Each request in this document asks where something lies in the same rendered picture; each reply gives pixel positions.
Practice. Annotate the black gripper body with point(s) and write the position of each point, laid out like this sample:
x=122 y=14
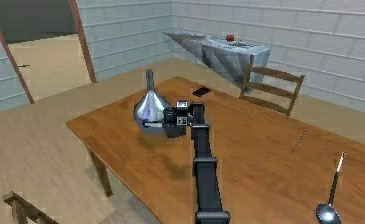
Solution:
x=172 y=121

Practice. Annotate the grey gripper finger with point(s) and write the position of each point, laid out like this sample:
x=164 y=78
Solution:
x=153 y=125

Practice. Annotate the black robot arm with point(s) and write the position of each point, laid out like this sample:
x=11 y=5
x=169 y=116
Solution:
x=205 y=160

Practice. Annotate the black flat rectangular object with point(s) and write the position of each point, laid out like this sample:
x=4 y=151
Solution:
x=201 y=91

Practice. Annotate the grey metal counter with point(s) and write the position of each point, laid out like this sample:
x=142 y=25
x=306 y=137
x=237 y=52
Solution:
x=223 y=55

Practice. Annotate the brown wooden table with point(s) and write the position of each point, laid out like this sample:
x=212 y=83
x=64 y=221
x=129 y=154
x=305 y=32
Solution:
x=250 y=156

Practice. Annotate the red apple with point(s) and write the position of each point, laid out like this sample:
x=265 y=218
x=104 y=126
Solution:
x=230 y=37

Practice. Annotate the brown wooden chair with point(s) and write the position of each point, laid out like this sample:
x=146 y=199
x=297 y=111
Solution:
x=25 y=210
x=271 y=90

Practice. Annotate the thin dark pencil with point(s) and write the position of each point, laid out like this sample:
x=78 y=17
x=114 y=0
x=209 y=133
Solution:
x=298 y=142

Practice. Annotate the brown door frame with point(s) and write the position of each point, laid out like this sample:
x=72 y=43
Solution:
x=81 y=40

